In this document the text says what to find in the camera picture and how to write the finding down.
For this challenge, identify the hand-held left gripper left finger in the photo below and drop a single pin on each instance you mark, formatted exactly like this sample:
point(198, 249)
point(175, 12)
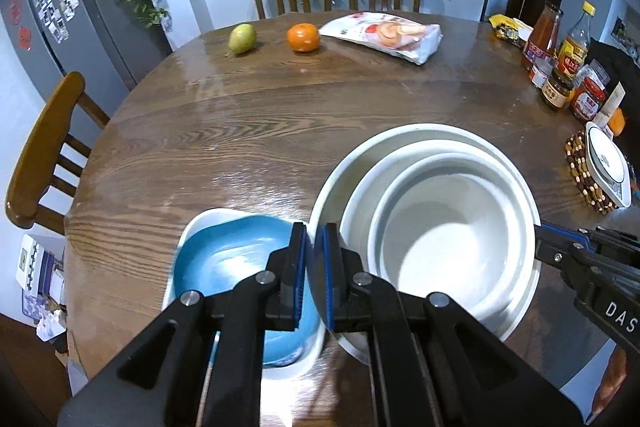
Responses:
point(299, 277)

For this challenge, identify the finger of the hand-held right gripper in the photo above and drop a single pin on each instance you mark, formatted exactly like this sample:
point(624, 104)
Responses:
point(555, 254)
point(567, 233)

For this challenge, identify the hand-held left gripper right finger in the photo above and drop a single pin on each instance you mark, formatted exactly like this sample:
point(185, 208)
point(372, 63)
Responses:
point(329, 277)

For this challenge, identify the blue plate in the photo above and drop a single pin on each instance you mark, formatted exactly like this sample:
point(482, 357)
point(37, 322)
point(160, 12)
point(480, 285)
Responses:
point(235, 257)

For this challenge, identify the large white bowl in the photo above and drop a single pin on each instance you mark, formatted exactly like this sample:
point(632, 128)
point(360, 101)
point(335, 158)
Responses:
point(325, 207)

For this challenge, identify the small white bowl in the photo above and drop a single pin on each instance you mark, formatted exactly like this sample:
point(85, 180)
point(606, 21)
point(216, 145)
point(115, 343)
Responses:
point(360, 207)

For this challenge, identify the white straight-sided bowl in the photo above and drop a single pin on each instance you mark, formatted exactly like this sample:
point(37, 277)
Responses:
point(450, 232)

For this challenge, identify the patterned square plate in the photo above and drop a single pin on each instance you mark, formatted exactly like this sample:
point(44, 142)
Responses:
point(192, 227)

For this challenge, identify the person's right hand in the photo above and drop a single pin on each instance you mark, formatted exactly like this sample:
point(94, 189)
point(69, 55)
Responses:
point(610, 382)

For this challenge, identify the beaded trivet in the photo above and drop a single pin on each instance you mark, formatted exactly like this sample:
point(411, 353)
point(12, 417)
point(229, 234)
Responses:
point(580, 172)

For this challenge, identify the orange fruit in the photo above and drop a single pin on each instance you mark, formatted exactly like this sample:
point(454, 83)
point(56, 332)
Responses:
point(618, 123)
point(303, 38)

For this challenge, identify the white tube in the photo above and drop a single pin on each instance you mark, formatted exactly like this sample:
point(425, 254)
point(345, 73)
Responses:
point(612, 102)

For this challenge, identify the brown jar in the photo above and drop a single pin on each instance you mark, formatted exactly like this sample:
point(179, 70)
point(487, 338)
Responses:
point(555, 92)

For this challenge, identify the small white-label jar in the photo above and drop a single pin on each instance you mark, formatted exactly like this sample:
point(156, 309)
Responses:
point(540, 75)

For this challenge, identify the clear plastic packet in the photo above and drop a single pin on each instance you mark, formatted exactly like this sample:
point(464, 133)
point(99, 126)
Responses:
point(595, 71)

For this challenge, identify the black bag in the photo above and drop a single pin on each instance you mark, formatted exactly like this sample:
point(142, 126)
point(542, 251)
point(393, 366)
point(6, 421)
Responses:
point(617, 67)

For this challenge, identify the yellow-capped bottle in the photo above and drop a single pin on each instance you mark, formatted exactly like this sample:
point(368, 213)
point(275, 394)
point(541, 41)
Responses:
point(575, 49)

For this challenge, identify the red sauce bottle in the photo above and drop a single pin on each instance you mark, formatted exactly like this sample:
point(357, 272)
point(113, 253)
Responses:
point(542, 39)

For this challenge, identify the yellow snack packet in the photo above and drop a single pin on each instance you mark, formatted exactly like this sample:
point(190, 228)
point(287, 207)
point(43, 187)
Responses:
point(510, 28)

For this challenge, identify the green pear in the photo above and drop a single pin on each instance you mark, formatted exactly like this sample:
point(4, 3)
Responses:
point(242, 38)

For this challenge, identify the white snack bag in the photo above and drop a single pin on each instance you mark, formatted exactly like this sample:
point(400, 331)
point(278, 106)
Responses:
point(385, 34)

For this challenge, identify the crumpled white paper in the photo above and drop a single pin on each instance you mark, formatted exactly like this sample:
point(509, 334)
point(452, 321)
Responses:
point(50, 326)

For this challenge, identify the square red paper decoration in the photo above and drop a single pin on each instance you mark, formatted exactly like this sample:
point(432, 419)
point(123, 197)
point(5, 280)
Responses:
point(24, 38)

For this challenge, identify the round red paper decoration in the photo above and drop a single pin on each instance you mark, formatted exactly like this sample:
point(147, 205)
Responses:
point(14, 10)

